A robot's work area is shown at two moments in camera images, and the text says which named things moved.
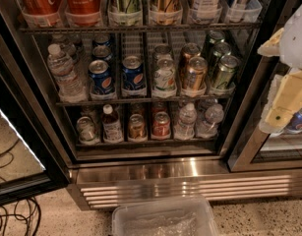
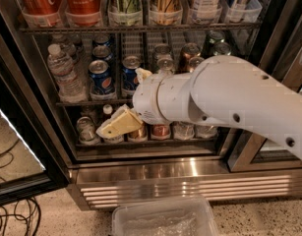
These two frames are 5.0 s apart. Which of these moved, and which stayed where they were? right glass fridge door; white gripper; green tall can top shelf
Moved: white gripper
Stayed: green tall can top shelf; right glass fridge door
